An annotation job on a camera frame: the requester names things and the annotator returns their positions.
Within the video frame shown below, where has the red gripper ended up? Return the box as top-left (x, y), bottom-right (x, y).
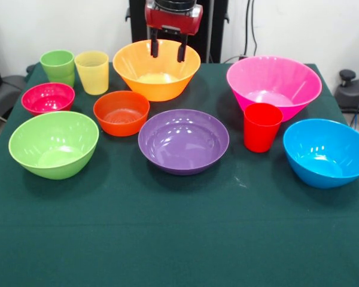
top-left (144, 4), bottom-right (203, 63)

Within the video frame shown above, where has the large orange bowl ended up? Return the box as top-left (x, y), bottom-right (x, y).
top-left (112, 39), bottom-right (202, 102)

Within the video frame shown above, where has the yellow cup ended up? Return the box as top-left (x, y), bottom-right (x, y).
top-left (74, 50), bottom-right (110, 96)

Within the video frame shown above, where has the small orange-red bowl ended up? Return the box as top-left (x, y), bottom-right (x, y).
top-left (93, 90), bottom-right (151, 138)

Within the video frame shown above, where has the purple bowl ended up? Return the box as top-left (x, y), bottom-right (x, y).
top-left (138, 109), bottom-right (230, 176)

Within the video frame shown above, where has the large pink bowl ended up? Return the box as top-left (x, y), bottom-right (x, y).
top-left (226, 55), bottom-right (323, 123)

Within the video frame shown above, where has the green cup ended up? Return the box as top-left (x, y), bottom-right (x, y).
top-left (39, 50), bottom-right (76, 88)

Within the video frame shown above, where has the red cup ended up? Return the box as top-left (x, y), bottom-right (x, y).
top-left (243, 102), bottom-right (284, 154)

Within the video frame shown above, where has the small crimson bowl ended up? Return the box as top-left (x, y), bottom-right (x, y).
top-left (20, 83), bottom-right (76, 117)

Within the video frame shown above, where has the light green bowl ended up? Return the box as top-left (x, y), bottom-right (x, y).
top-left (8, 111), bottom-right (100, 181)

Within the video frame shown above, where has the dark green tablecloth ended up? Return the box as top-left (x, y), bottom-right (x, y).
top-left (0, 61), bottom-right (359, 287)

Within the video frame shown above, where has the blue bowl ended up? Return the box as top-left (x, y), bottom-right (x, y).
top-left (282, 118), bottom-right (359, 190)

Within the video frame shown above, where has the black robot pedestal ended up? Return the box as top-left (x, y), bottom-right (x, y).
top-left (128, 0), bottom-right (231, 63)

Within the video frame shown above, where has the grey pedestal foot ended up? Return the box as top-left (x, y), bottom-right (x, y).
top-left (334, 69), bottom-right (359, 112)
top-left (0, 74), bottom-right (28, 117)

